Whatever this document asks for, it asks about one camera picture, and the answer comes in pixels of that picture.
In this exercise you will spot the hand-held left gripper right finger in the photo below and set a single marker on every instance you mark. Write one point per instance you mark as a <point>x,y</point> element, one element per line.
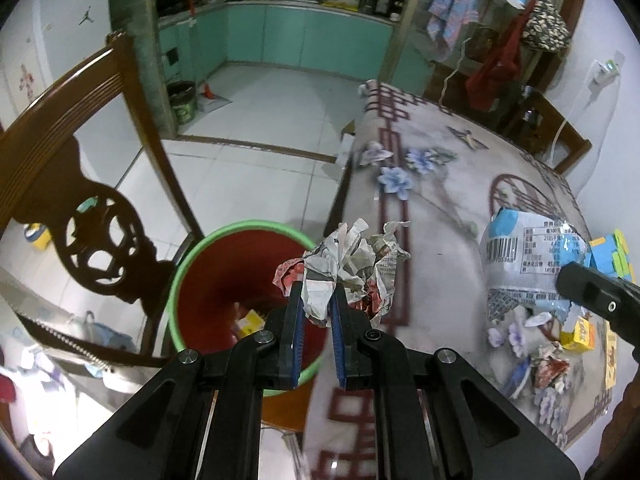
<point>340,345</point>

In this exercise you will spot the small yellow box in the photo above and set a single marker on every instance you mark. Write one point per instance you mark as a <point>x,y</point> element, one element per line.
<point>580,335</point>

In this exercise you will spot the blue and white snack bag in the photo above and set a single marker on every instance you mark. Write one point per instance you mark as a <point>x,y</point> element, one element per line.
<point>525,265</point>

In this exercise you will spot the black kitchen appliance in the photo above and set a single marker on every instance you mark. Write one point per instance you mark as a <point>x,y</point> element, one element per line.
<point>387,5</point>

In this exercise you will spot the plain wooden chair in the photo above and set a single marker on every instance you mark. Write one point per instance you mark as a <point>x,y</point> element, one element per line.
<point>545,105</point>

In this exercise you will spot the round patterned glass table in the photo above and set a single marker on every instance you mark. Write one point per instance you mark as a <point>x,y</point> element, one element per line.
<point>440,260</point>

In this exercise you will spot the light blue bag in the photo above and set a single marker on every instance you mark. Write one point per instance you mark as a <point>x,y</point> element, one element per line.
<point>105,335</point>

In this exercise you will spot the red garment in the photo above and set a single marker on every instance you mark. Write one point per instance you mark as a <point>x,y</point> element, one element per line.
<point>492,75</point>

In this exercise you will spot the flat yellow packet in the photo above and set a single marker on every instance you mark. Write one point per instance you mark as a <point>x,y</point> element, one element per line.
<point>611,360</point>

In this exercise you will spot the red bin with green rim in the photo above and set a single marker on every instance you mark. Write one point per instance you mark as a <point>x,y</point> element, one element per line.
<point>215,280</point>

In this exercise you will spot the yellow and blue container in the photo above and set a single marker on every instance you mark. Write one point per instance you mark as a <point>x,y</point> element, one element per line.
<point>37,237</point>

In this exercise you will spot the white wall socket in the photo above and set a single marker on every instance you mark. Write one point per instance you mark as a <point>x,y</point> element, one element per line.
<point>605,72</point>

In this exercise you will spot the black bucket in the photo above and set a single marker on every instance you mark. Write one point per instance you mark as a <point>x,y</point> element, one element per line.
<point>181,105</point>

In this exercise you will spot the teal kitchen cabinets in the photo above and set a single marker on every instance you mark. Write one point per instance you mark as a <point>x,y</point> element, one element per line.
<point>280,35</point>

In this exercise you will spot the pink wall sticker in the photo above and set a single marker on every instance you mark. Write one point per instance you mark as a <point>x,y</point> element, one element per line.
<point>27,82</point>

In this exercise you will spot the newspaper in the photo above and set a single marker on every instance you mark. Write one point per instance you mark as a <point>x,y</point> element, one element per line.
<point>350,255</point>

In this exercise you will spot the pink and blue towel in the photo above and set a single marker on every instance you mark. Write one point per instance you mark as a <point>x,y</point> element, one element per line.
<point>450,5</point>

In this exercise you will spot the leopard print bag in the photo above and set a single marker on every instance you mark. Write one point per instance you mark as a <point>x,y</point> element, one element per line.
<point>545,25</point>

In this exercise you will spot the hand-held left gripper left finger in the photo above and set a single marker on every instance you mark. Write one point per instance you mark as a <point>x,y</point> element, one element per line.
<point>296,345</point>

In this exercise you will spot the carved wooden chair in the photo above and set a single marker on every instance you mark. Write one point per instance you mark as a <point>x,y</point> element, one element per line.
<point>65,105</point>

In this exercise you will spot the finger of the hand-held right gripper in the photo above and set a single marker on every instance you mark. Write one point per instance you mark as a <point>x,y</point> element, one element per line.
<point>595,297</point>

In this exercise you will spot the crumpled red paper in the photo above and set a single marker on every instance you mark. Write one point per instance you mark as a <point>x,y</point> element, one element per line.
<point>550,367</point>

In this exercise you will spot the yellow carton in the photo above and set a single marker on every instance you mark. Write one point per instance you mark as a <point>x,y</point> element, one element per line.
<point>250,325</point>

